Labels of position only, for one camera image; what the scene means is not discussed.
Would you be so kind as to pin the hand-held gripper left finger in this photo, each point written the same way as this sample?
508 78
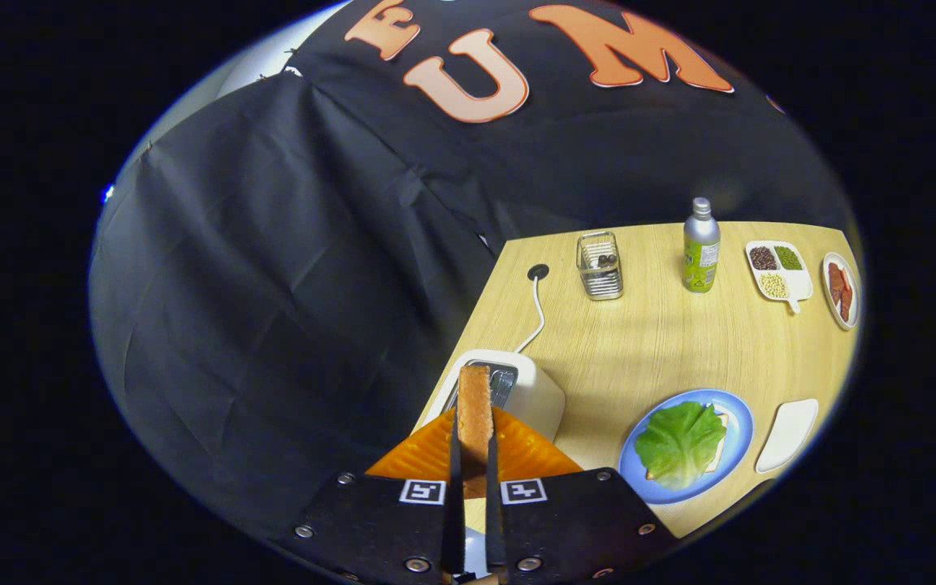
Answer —
379 520

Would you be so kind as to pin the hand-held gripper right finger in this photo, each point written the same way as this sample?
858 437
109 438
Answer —
574 520

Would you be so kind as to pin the green lettuce leaf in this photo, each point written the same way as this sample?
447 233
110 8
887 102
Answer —
679 443

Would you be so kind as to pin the browned toast slice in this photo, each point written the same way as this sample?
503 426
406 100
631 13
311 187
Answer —
474 406

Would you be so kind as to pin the white toaster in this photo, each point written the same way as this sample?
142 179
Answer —
537 398

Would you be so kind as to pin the white bread slice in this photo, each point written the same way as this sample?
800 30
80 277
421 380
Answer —
722 455

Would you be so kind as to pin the blue round plate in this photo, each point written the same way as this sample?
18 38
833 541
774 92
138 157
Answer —
740 431

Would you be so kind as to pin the white rounded square plate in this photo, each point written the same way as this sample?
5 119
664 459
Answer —
786 435

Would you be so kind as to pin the black backdrop cloth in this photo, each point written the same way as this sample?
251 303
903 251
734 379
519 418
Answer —
273 284

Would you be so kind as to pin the silver bottle with green label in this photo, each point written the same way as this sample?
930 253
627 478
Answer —
700 252

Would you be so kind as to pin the pile of yellow soybeans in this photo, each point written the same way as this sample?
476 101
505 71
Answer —
773 284

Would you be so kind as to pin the pile of dark red beans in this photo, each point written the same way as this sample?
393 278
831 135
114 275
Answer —
763 258

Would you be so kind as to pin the white divided dish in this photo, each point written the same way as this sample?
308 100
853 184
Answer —
798 283

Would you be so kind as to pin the white oval plate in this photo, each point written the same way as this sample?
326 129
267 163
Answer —
827 313

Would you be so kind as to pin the pile of green beans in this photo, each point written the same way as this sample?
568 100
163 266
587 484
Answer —
789 257

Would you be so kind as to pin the brown meat slice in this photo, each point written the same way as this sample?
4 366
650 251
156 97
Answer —
836 283
846 302

